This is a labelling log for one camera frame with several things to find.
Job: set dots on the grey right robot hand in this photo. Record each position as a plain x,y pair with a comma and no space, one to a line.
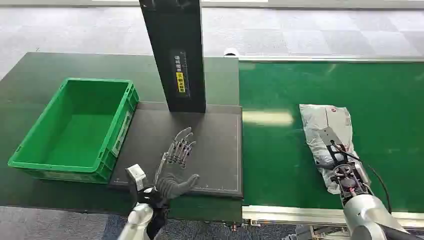
344,172

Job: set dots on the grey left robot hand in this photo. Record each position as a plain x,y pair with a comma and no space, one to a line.
172,185

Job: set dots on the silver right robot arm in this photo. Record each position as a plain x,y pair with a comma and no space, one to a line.
371,218

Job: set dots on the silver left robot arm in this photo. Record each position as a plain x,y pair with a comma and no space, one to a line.
142,218

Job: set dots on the black weighing platform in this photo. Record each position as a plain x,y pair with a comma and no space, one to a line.
212,152

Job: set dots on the white grey plastic parcel bag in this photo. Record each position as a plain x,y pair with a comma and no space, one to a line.
318,122

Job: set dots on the green conveyor belt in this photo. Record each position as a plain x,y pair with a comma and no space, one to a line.
281,159

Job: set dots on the white label on crate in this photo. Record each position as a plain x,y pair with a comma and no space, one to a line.
121,134

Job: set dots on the green plastic crate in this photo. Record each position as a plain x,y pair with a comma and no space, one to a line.
82,139

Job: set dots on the yellow and white column label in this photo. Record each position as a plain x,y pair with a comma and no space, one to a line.
181,74

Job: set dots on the black upright scanner column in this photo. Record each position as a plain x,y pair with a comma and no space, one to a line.
172,39

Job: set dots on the dark green table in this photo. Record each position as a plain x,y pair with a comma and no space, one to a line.
49,66

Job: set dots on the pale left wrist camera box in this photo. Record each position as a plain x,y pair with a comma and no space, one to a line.
136,175

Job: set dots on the silver conveyor frame rail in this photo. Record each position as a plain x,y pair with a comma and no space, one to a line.
331,59
298,215

